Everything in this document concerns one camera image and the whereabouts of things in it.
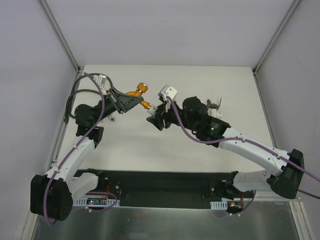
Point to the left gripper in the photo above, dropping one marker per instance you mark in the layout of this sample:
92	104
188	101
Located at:
116	100

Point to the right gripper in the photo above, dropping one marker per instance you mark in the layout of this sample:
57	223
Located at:
161	115

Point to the white elbow pipe fitting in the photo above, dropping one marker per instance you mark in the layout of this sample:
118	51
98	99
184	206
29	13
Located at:
152	110

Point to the orange water faucet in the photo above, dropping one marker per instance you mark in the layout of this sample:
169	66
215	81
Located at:
140	90

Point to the white elbow fitting right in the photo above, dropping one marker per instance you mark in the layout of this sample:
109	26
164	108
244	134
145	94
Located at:
216	113

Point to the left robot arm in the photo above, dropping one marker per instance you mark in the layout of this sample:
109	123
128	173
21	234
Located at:
52	195

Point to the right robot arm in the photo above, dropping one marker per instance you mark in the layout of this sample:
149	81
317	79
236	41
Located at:
282	171

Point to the dark metal faucet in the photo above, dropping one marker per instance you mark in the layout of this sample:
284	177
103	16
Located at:
213	106

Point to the chrome faucet on hose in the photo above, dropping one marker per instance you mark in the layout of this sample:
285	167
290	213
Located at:
111	118

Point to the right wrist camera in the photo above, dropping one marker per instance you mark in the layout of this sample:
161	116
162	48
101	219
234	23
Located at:
167	91

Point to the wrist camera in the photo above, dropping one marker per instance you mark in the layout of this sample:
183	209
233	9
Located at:
167	91
100	79

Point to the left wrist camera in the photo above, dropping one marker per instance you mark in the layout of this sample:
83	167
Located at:
100	79

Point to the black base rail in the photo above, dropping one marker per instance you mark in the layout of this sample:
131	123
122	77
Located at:
177	190

